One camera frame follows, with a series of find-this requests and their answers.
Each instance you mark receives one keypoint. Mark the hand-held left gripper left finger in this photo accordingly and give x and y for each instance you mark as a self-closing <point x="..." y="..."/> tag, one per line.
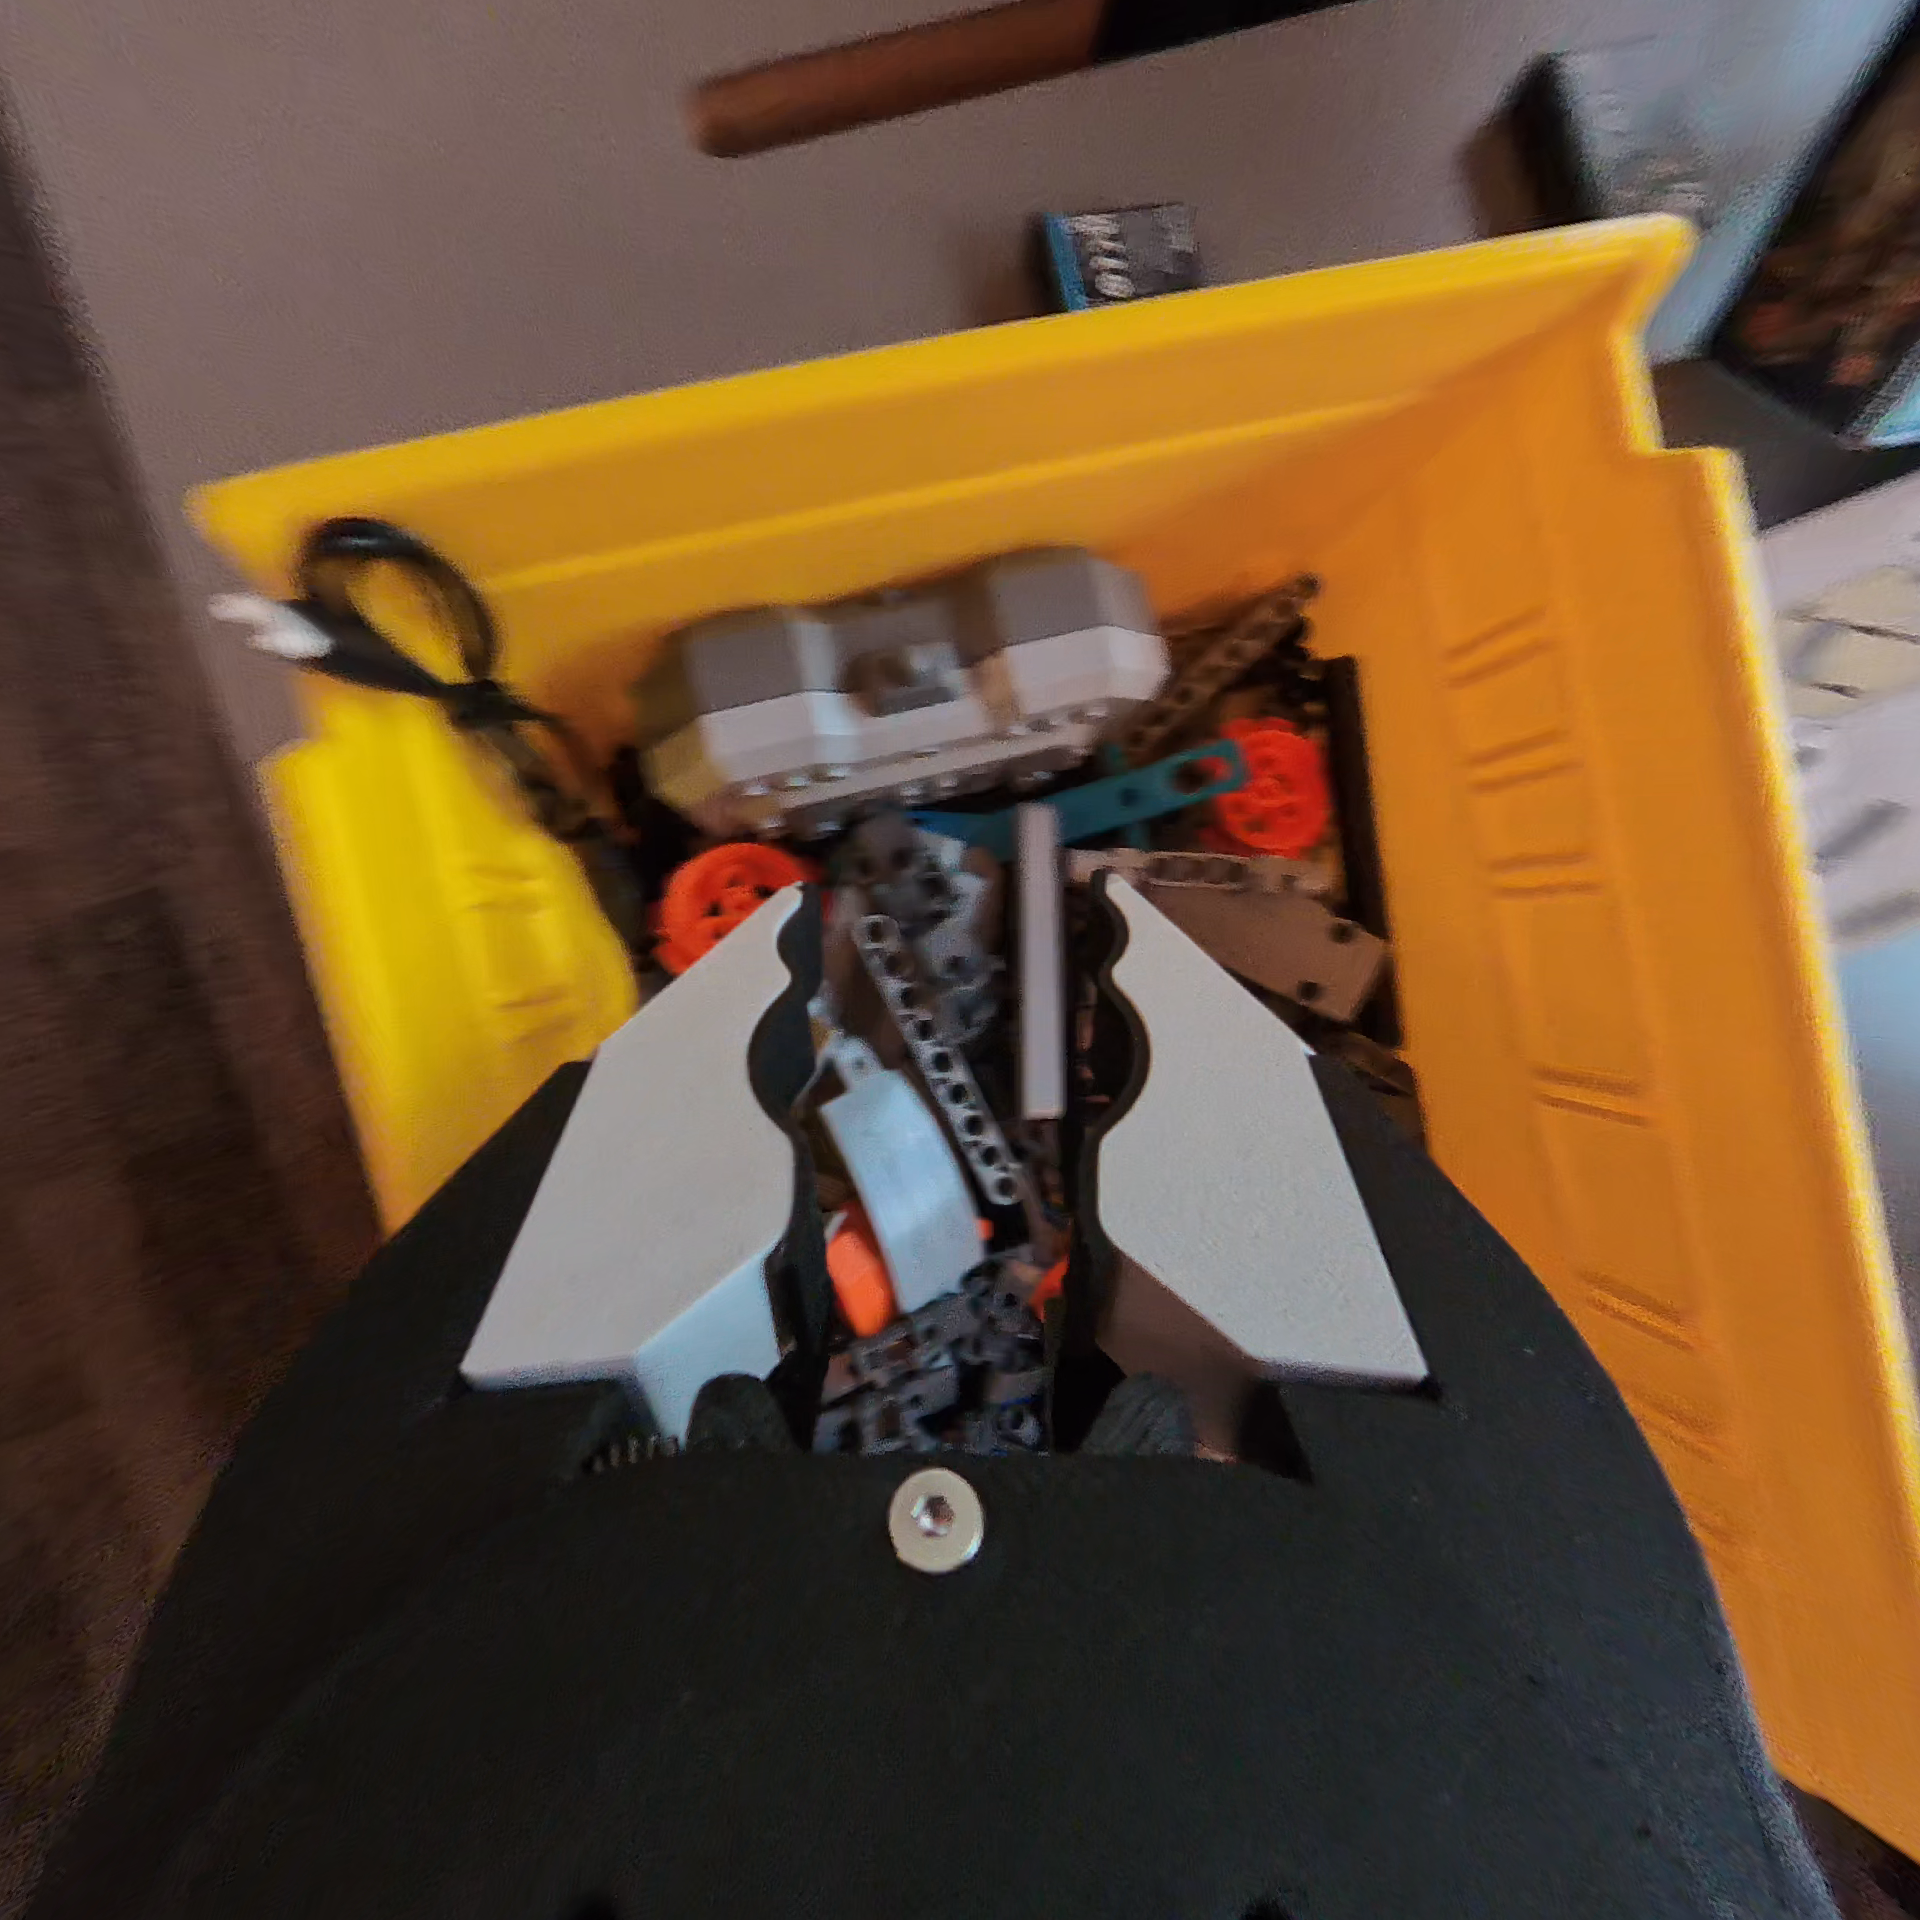
<point x="645" y="1201"/>

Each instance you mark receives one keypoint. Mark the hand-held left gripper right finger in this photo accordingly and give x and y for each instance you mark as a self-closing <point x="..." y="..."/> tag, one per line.
<point x="1243" y="1201"/>

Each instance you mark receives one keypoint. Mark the pile of toy building parts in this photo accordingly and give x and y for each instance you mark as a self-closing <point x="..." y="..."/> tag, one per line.
<point x="930" y="960"/>

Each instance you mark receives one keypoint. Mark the yellow plastic bin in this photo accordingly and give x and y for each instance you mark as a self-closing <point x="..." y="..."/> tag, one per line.
<point x="1576" y="751"/>

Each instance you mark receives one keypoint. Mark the orange toy wheel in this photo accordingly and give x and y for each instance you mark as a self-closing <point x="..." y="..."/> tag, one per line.
<point x="1275" y="786"/>
<point x="721" y="902"/>

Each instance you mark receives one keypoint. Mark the teal brick separator tool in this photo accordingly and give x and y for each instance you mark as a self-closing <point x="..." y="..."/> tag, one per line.
<point x="1141" y="786"/>

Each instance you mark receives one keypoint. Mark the grey white toy motor block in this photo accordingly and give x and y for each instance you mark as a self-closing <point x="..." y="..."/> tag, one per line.
<point x="838" y="721"/>

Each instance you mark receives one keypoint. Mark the building instruction booklet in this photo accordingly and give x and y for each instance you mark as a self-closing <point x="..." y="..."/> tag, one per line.
<point x="1844" y="674"/>

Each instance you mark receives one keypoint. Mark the black box with blue edge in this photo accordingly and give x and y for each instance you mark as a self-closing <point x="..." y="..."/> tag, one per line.
<point x="1124" y="259"/>

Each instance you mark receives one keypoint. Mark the dark printed cardboard box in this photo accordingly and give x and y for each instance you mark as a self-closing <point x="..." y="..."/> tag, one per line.
<point x="1844" y="271"/>

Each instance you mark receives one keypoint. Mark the brown wooden bar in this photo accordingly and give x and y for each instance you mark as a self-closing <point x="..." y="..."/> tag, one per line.
<point x="901" y="77"/>

